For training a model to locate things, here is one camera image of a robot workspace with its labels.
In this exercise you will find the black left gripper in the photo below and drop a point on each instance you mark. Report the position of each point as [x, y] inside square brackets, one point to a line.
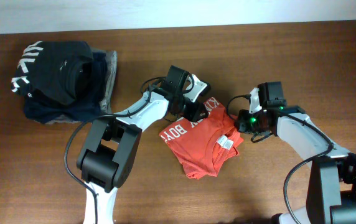
[195, 112]

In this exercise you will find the red t-shirt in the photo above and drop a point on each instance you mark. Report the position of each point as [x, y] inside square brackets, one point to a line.
[202, 147]

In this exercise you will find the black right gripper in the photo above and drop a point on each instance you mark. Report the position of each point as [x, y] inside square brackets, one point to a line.
[243, 125]

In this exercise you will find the navy blue folded shirt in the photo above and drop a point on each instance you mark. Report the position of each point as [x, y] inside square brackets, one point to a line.
[37, 107]

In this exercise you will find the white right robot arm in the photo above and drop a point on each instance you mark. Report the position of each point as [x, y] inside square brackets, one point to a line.
[331, 194]

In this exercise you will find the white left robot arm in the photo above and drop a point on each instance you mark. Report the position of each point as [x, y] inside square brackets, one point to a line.
[109, 150]

